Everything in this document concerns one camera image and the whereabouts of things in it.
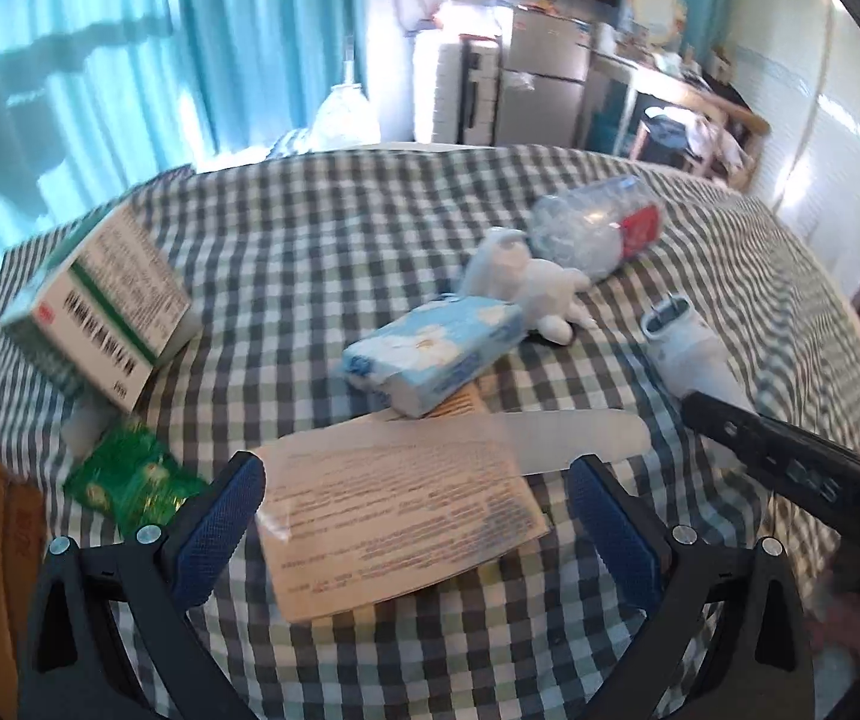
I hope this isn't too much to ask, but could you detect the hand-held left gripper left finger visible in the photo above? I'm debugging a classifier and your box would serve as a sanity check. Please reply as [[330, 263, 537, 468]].
[[16, 451, 267, 720]]

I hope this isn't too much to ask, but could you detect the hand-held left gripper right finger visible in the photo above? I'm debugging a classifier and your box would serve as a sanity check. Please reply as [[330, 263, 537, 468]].
[[568, 454, 825, 720]]

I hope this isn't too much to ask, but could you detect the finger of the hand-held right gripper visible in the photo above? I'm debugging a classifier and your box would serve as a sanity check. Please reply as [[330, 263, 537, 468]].
[[681, 390, 785, 490]]

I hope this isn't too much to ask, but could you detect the brown paper box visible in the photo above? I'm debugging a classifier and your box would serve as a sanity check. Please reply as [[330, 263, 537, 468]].
[[250, 412, 551, 625]]

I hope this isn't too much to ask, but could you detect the clear floss pick box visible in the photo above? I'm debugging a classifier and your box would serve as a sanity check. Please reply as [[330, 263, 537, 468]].
[[527, 176, 663, 286]]

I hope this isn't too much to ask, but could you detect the translucent plastic strip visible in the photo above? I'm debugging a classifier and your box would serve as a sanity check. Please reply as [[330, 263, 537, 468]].
[[505, 410, 652, 477]]

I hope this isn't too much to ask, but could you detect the green snack packet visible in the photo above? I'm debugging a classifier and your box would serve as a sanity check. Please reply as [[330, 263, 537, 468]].
[[62, 420, 209, 541]]

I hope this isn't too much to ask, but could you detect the white plush toy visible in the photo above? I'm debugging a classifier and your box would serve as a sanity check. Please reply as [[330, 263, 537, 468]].
[[463, 227, 600, 346]]

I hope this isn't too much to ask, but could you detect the green medicine box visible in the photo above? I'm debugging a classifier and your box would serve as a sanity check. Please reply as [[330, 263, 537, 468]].
[[0, 199, 202, 415]]

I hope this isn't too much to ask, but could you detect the small blue tissue pack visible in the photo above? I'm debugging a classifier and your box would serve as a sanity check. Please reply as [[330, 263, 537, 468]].
[[341, 294, 527, 417]]

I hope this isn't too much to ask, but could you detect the white draped cloth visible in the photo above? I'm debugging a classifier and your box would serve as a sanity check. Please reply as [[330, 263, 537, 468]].
[[688, 116, 750, 173]]

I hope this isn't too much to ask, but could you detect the dark blue clothing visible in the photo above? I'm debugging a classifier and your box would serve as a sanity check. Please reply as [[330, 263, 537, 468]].
[[636, 106, 693, 166]]

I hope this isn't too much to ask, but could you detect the checked cloth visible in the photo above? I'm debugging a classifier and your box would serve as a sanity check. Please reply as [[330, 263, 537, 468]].
[[0, 142, 860, 720]]

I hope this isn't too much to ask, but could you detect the wooden desk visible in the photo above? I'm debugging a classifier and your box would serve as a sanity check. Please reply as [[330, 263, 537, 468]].
[[587, 52, 772, 192]]

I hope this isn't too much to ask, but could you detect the grey fridge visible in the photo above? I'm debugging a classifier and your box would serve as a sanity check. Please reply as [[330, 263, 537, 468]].
[[493, 4, 596, 147]]

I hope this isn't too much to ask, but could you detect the round white mirror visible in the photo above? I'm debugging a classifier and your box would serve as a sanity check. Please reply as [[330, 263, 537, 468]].
[[625, 0, 690, 46]]

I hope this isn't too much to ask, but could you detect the clear plastic bag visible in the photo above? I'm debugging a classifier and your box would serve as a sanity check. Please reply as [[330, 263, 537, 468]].
[[310, 82, 382, 152]]

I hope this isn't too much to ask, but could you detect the white suitcase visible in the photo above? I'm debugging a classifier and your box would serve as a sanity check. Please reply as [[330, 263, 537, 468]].
[[410, 34, 506, 145]]

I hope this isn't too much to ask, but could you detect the teal curtain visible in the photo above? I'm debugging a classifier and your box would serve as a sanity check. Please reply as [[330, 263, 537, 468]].
[[0, 0, 371, 301]]

